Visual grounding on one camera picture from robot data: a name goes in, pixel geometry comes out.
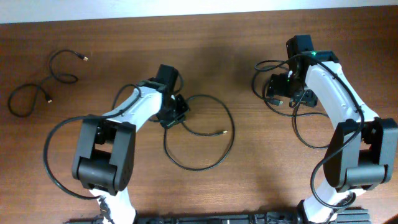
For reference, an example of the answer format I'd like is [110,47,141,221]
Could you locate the thin black USB cable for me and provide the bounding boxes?
[163,94,236,172]

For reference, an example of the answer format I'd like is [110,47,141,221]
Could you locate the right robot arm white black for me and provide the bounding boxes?
[261,35,397,223]

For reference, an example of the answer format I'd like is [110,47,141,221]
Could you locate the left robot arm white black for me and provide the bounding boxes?
[72,65,189,223]

